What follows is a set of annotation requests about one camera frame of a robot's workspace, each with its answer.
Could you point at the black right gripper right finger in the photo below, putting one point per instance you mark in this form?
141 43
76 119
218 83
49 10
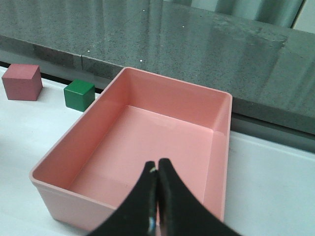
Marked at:
180 212

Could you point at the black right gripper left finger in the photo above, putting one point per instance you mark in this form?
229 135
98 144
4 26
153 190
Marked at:
137 214

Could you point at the pink plastic bin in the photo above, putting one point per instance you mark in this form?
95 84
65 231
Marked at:
139 117

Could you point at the right green wooden cube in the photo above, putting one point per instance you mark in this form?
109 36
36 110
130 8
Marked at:
79 95

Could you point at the grey stone counter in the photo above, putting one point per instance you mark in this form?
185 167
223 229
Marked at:
269 70

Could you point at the pink wooden cube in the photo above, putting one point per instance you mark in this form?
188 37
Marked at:
22 82

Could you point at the grey curtain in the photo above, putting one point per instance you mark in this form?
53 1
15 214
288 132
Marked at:
294 14

